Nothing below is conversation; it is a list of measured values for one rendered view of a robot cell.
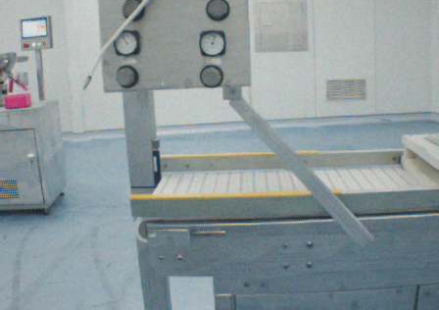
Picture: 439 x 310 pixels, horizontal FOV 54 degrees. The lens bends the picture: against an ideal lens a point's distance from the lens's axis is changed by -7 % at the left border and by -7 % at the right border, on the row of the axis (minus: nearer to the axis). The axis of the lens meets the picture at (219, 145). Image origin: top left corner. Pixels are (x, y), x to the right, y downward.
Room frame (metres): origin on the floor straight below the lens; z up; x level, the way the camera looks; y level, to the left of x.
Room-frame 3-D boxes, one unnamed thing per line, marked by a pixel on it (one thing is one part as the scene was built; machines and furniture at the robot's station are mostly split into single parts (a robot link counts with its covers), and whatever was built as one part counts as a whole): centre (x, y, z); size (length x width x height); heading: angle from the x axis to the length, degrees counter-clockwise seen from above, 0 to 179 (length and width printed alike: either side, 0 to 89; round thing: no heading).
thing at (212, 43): (0.66, 0.00, 1.09); 0.04 x 0.01 x 0.04; 86
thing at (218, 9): (0.65, -0.01, 1.14); 0.03 x 0.02 x 0.04; 86
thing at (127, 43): (0.67, 0.13, 1.10); 0.04 x 0.01 x 0.04; 86
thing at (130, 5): (0.66, 0.11, 1.15); 0.03 x 0.02 x 0.04; 86
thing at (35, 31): (3.30, 1.31, 1.07); 0.23 x 0.10 x 0.62; 94
